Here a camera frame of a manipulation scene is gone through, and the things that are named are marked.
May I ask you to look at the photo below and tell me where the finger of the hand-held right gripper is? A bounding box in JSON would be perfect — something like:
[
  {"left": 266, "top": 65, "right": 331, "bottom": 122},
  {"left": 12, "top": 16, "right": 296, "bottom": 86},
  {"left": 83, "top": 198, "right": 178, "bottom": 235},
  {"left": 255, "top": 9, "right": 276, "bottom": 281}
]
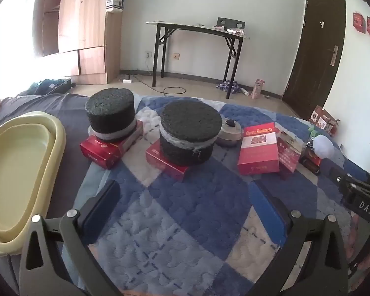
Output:
[{"left": 328, "top": 166, "right": 370, "bottom": 192}]

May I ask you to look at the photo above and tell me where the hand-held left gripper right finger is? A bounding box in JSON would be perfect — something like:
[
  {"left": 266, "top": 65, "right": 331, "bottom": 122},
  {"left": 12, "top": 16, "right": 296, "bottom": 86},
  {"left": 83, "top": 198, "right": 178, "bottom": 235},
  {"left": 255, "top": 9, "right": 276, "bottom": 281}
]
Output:
[{"left": 249, "top": 180, "right": 349, "bottom": 296}]

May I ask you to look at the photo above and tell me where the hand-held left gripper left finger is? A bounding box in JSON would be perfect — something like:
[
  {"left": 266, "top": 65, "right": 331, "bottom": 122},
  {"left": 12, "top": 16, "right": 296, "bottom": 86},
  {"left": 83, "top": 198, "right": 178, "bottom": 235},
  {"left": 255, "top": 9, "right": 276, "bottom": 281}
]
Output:
[{"left": 18, "top": 179, "right": 124, "bottom": 296}]

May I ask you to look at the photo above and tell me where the pale blue plush ball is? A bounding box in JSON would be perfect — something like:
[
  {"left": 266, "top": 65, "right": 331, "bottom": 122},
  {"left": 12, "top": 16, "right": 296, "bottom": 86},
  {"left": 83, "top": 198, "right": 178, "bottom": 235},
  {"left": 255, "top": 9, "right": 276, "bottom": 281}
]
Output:
[{"left": 313, "top": 136, "right": 336, "bottom": 158}]

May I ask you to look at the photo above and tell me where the red cigarette box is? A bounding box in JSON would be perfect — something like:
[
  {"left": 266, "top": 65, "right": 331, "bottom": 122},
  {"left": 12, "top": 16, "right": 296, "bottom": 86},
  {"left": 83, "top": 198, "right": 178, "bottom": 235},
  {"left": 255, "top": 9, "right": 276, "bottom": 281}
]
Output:
[
  {"left": 276, "top": 131, "right": 303, "bottom": 180},
  {"left": 146, "top": 139, "right": 188, "bottom": 182},
  {"left": 237, "top": 123, "right": 280, "bottom": 176},
  {"left": 79, "top": 120, "right": 144, "bottom": 170}
]

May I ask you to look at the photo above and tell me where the small grey lidded pot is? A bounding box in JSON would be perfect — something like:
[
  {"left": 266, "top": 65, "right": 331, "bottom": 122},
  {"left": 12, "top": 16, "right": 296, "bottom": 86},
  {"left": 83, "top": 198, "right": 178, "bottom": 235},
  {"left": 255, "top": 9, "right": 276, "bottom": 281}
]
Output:
[{"left": 215, "top": 117, "right": 242, "bottom": 147}]

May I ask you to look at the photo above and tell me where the pale yellow plastic basin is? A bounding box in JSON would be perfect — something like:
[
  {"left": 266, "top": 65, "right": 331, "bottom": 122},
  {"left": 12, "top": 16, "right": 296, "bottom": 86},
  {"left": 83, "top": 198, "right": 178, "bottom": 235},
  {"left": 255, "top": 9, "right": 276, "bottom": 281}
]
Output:
[{"left": 0, "top": 111, "right": 67, "bottom": 255}]

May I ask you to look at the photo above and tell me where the black foam cylinder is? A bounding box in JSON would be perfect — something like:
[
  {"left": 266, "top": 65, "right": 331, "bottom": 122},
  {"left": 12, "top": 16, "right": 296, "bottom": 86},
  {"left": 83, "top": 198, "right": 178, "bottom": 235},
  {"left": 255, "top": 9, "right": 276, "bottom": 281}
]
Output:
[
  {"left": 85, "top": 88, "right": 138, "bottom": 144},
  {"left": 159, "top": 100, "right": 223, "bottom": 166}
]

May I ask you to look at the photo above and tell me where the red gift bag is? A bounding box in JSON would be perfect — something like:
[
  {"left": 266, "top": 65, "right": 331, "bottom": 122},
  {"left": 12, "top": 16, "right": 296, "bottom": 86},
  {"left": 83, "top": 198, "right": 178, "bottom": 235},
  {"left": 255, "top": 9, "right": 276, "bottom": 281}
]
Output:
[{"left": 309, "top": 105, "right": 340, "bottom": 136}]

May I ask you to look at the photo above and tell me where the blue checkered quilted blanket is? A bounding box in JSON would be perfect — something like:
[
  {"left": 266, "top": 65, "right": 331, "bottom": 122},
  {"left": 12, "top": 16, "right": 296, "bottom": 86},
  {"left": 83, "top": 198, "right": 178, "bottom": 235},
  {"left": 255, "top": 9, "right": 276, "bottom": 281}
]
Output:
[{"left": 80, "top": 95, "right": 370, "bottom": 296}]

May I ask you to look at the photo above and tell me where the pink carton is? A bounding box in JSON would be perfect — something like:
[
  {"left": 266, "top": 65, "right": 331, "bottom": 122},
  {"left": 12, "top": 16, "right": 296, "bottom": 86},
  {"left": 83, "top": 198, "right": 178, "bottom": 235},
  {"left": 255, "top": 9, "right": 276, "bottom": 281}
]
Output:
[{"left": 251, "top": 79, "right": 266, "bottom": 99}]

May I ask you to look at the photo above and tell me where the dark brown door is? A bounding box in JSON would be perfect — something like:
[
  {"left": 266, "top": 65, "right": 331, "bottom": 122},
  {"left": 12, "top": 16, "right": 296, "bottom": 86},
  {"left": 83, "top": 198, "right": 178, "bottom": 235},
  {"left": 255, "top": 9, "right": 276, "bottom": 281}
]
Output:
[{"left": 282, "top": 0, "right": 347, "bottom": 111}]

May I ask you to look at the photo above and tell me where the blue patterned cloth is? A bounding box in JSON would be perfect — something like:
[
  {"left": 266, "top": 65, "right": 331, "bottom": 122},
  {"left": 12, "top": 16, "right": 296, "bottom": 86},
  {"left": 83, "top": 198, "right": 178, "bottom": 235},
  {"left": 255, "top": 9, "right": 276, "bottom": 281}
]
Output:
[{"left": 216, "top": 80, "right": 239, "bottom": 93}]

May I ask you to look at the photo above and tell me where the black bag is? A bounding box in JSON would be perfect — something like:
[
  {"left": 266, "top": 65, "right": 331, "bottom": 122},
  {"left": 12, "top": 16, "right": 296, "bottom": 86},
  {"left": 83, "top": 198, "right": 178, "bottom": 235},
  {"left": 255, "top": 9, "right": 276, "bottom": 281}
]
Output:
[{"left": 17, "top": 79, "right": 74, "bottom": 96}]

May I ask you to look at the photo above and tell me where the wooden wardrobe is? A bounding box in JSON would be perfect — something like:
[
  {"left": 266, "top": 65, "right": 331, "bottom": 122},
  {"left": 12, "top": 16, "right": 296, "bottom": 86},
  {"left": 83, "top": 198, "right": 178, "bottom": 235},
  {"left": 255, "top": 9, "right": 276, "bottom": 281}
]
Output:
[{"left": 34, "top": 0, "right": 124, "bottom": 85}]

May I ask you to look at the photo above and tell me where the black-legged folding table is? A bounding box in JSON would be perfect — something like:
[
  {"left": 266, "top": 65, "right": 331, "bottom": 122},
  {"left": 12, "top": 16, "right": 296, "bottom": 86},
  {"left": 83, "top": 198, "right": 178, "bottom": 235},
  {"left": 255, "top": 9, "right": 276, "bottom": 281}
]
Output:
[{"left": 146, "top": 21, "right": 251, "bottom": 99}]

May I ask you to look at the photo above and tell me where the black floor cable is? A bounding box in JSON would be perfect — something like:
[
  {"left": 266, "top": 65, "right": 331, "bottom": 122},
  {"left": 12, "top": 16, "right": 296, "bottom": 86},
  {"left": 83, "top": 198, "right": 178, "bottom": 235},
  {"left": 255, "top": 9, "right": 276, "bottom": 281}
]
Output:
[{"left": 132, "top": 74, "right": 185, "bottom": 95}]

